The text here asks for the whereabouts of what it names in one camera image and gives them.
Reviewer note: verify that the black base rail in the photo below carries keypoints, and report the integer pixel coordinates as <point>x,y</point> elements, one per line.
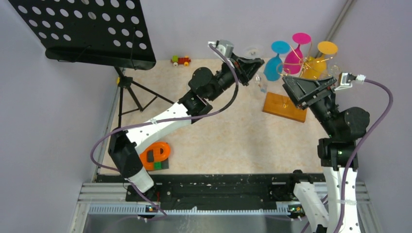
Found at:
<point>213,192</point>

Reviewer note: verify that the short clear glass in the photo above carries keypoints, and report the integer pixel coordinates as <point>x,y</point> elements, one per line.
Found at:
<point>258,79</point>

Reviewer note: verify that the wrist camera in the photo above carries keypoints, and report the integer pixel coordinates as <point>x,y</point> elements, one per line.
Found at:
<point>224,47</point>
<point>346,80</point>

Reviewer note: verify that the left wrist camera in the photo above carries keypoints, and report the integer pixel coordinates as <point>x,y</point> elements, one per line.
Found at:
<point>224,47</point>

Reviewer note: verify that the orange tape dispenser toy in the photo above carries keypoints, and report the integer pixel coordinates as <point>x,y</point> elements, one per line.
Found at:
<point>156,156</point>

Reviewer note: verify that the blue wine glass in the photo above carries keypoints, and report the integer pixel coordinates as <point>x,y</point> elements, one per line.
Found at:
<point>274,66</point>

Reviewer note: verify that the pink wine glass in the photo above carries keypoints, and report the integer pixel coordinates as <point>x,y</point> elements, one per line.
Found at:
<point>294,59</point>

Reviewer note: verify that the grey corner pipe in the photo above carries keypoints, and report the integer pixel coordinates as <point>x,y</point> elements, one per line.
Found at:
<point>348,5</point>

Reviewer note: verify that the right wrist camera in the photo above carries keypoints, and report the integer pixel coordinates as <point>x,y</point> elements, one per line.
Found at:
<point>346,80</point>

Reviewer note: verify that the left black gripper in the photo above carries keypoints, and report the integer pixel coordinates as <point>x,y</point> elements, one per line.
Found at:
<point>246,68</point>

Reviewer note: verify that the yellow wine glass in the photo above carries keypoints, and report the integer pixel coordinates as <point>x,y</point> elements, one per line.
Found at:
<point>316,68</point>

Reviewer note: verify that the black perforated music stand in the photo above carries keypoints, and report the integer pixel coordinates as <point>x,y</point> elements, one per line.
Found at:
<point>103,32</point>

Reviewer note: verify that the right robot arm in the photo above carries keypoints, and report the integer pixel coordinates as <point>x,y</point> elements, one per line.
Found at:
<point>337,152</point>

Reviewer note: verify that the wooden gold wine glass rack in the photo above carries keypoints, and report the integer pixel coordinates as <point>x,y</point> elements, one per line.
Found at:
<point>282,106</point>

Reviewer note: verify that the red green toy train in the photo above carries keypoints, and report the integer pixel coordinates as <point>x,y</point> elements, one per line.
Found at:
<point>176,61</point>

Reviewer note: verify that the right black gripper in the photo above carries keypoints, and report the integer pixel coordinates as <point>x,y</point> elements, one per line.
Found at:
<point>304,90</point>

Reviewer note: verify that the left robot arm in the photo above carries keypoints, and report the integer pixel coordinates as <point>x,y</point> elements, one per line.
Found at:
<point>126,144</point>

